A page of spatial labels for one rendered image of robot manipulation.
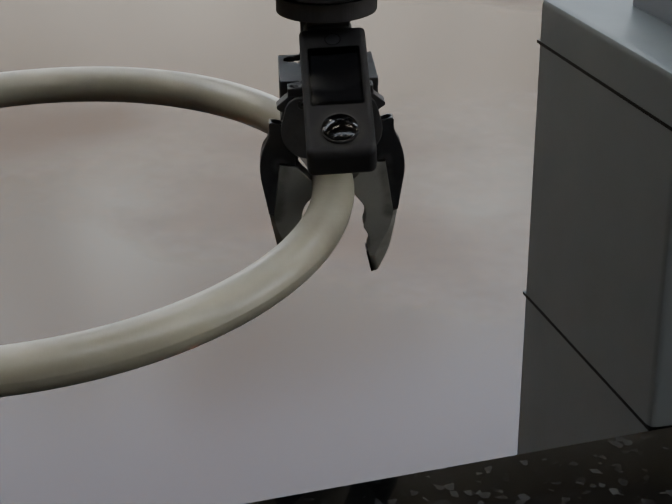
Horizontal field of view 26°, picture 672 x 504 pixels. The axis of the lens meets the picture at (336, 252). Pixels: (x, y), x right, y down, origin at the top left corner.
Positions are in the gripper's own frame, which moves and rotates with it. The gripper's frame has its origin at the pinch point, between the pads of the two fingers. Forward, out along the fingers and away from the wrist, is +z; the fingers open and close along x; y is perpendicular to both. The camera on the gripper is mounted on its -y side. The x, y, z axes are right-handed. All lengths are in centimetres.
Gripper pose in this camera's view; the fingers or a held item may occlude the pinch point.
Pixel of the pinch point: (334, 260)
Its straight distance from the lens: 108.5
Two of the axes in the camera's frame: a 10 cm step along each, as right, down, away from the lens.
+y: -0.6, -4.4, 9.0
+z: 0.2, 9.0, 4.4
